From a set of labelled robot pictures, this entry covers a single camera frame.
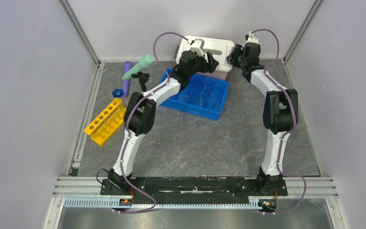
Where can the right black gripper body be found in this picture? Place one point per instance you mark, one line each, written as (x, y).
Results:
(236, 58)

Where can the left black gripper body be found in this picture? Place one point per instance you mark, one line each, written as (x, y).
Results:
(199, 65)

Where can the white plastic lid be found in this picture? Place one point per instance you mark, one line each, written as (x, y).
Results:
(219, 48)

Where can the pink plastic bin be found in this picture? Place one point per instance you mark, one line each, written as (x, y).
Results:
(220, 75)

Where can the blue funnel with stem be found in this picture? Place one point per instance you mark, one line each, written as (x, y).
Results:
(117, 93)

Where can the yellow test tube rack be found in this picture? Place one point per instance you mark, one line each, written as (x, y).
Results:
(106, 123)

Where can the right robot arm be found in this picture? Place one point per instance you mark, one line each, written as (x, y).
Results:
(280, 113)

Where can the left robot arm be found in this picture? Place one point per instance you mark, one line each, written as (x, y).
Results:
(140, 113)

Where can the blue divided plastic tray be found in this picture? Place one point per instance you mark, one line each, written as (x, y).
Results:
(203, 96)

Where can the green foam cylinder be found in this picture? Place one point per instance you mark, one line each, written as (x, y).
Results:
(142, 64)

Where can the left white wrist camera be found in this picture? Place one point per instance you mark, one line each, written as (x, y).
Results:
(196, 46)

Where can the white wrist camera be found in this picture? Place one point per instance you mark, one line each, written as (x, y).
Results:
(251, 38)
(196, 46)

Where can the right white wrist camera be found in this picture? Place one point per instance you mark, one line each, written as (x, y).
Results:
(251, 38)

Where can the grey bin latch handle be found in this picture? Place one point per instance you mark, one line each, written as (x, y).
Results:
(177, 53)

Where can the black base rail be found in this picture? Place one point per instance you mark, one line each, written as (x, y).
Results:
(193, 190)

